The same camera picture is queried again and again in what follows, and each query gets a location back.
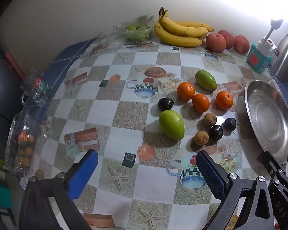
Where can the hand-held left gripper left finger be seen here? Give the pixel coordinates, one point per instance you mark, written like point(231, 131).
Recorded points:
point(82, 175)

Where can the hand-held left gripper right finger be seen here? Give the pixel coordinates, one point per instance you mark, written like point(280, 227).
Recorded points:
point(211, 175)

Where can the small brown fruit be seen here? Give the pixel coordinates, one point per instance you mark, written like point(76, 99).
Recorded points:
point(209, 119)
point(201, 137)

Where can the round steel plate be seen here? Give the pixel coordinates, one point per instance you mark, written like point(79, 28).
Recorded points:
point(270, 119)

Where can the black plum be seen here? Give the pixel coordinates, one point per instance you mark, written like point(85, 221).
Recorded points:
point(216, 132)
point(229, 123)
point(165, 104)

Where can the large green mango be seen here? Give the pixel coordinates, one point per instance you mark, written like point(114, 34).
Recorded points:
point(171, 124)

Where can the orange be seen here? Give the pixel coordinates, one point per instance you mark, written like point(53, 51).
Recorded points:
point(224, 100)
point(186, 91)
point(201, 102)

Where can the small green mango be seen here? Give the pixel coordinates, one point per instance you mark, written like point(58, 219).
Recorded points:
point(206, 79)

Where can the printed checkered tablecloth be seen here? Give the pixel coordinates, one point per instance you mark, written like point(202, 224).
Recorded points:
point(132, 136)

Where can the clear jar of kumquats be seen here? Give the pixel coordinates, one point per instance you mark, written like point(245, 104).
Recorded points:
point(21, 143)

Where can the teal plastic item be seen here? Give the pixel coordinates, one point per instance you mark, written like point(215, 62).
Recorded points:
point(4, 195)

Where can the glass mug with logo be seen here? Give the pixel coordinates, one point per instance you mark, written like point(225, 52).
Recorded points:
point(36, 88)

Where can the steel thermos jug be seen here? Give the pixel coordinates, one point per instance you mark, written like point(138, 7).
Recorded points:
point(284, 52)

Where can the red apple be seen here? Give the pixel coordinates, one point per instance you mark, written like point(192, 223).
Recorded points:
point(241, 44)
point(229, 37)
point(215, 42)

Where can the dark cabinet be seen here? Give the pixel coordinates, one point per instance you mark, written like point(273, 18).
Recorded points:
point(0, 88)

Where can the clear plastic clamshell container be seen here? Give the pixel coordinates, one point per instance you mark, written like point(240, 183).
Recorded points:
point(110, 37)

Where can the bunch of yellow bananas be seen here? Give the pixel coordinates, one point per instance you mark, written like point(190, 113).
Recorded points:
point(177, 37)

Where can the small green fruit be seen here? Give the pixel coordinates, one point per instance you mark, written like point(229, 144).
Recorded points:
point(130, 28)
point(135, 36)

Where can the brown wooden frame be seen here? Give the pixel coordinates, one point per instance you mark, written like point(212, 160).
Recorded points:
point(12, 62)

